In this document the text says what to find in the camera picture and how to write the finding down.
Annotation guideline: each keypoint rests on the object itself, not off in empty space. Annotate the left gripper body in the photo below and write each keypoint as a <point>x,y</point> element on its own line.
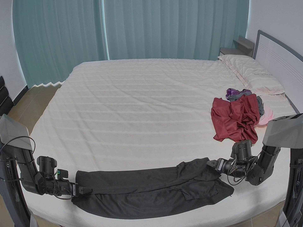
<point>67,188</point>

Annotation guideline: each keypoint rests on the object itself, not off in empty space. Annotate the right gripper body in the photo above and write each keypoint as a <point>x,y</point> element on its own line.
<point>224,166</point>

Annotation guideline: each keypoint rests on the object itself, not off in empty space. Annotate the black trousers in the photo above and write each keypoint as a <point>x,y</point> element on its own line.
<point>142,197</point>

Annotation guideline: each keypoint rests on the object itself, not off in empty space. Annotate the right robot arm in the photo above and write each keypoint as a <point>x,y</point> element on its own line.
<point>265,164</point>

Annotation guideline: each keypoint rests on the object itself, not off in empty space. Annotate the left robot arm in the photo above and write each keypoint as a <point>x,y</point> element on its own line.
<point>28,174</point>

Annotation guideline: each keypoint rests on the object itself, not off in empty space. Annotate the bed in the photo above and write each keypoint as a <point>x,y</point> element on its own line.
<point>142,107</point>

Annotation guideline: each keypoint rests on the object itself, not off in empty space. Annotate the dark red shirt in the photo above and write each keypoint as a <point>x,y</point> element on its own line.
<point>234,122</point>

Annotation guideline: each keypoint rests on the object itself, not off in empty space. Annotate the pink garment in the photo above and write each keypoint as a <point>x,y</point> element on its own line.
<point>267,116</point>

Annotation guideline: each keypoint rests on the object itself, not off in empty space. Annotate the grey garment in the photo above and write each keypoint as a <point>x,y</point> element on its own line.
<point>260,105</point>

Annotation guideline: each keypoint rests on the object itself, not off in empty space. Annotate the purple garment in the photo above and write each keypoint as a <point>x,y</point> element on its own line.
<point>233,93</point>

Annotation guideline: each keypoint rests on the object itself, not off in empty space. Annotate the cream pillow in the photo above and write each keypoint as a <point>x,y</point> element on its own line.
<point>251,72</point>

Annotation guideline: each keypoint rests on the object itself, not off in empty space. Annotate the black low cabinet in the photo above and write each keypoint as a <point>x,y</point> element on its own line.
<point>4,96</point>

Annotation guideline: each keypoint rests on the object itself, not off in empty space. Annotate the grey bedside table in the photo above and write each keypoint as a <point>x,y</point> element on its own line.
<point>236,48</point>

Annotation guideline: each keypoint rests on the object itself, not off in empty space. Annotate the blue-green curtain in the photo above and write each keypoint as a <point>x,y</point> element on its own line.
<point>177,20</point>
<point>59,32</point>

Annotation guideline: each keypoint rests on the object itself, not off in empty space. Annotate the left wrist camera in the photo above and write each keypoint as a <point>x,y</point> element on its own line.
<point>62,174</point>

